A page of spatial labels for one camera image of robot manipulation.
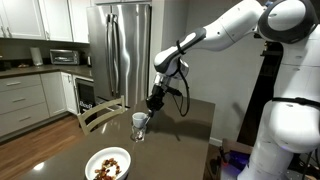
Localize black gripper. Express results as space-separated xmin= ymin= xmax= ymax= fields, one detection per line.
xmin=146 ymin=84 xmax=167 ymax=118

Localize silver spoon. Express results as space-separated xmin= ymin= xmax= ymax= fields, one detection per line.
xmin=134 ymin=113 xmax=154 ymax=141

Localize clear glass cup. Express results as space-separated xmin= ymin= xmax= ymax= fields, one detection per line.
xmin=130 ymin=124 xmax=147 ymax=144

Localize white ceramic bowl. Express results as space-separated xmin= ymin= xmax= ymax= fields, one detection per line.
xmin=84 ymin=146 xmax=132 ymax=180

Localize white ceramic mug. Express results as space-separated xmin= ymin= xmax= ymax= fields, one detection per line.
xmin=132 ymin=112 xmax=150 ymax=129

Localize light wooden chair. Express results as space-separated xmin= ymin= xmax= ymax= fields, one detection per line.
xmin=77 ymin=95 xmax=127 ymax=136

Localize stainless steel refrigerator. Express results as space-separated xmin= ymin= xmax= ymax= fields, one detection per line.
xmin=86 ymin=3 xmax=152 ymax=108

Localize nuts and dried fruit pile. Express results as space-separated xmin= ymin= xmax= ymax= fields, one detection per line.
xmin=94 ymin=157 xmax=122 ymax=180

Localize brown wooden board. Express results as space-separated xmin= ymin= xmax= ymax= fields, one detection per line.
xmin=221 ymin=138 xmax=254 ymax=156

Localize silver toaster oven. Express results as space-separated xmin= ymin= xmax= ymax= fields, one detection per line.
xmin=49 ymin=49 xmax=81 ymax=66

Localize dark kitchen countertop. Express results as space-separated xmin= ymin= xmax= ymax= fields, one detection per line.
xmin=0 ymin=64 xmax=94 ymax=80

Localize dark shelving unit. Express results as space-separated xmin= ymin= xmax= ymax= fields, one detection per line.
xmin=238 ymin=39 xmax=285 ymax=147

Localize white paper towel roll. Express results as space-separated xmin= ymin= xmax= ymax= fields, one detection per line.
xmin=30 ymin=47 xmax=44 ymax=67

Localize white lower kitchen cabinets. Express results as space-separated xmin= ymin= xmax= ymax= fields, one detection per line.
xmin=0 ymin=71 xmax=79 ymax=138

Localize white kitchen cabinets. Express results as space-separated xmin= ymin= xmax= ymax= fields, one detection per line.
xmin=0 ymin=71 xmax=79 ymax=138
xmin=0 ymin=0 xmax=93 ymax=44

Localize white upper kitchen cabinets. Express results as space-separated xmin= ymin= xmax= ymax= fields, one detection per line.
xmin=0 ymin=0 xmax=93 ymax=44

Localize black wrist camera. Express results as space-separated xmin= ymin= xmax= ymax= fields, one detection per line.
xmin=164 ymin=85 xmax=184 ymax=98

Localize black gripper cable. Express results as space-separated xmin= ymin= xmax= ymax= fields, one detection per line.
xmin=172 ymin=61 xmax=191 ymax=118

